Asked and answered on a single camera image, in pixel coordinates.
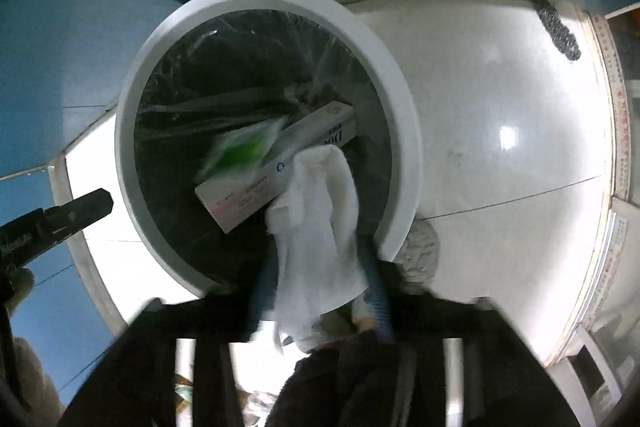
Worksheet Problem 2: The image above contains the white round trash bin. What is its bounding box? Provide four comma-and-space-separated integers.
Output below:
114, 0, 424, 300

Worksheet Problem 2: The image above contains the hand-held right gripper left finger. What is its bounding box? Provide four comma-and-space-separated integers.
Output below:
59, 252, 282, 427

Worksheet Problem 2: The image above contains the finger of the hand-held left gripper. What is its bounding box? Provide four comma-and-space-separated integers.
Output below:
44, 188, 115, 239

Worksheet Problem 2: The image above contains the clear plastic bin liner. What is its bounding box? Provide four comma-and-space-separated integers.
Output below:
134, 9, 392, 268

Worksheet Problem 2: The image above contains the person's left forearm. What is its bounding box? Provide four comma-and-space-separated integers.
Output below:
9, 335, 67, 414

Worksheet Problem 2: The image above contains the long white carton box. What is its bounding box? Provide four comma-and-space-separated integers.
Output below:
194, 101, 360, 236

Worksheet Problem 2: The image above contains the grey crumpled cloth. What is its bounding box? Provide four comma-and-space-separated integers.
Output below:
398, 218, 442, 296

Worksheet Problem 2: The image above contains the white tissue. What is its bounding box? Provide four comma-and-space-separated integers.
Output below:
264, 145, 370, 354

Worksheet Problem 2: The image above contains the printed wooden edge strip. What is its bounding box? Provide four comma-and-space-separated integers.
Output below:
588, 13, 632, 202

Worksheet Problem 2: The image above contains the green and white packet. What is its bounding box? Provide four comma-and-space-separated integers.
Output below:
200, 117, 287, 182

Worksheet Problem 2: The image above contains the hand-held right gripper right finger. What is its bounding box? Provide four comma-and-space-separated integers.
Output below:
358, 245, 597, 427

